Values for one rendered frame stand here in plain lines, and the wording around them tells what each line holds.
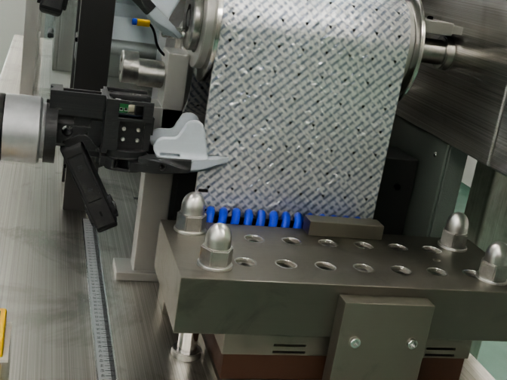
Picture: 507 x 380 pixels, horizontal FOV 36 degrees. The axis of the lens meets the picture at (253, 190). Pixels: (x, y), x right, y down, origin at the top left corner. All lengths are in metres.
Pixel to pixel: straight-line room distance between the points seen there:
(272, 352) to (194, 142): 0.25
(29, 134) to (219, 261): 0.25
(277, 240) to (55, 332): 0.27
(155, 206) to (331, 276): 0.30
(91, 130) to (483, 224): 0.64
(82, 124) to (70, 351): 0.25
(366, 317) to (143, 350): 0.25
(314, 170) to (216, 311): 0.27
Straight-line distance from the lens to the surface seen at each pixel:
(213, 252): 0.78
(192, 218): 0.86
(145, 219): 1.03
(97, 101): 0.88
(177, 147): 0.90
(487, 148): 0.96
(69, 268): 1.07
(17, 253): 1.11
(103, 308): 0.97
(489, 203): 1.25
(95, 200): 0.91
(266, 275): 0.79
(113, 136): 0.87
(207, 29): 0.90
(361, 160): 0.99
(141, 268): 1.05
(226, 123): 0.92
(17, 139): 0.87
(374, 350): 0.83
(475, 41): 1.01
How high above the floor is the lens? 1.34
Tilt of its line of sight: 17 degrees down
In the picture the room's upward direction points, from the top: 9 degrees clockwise
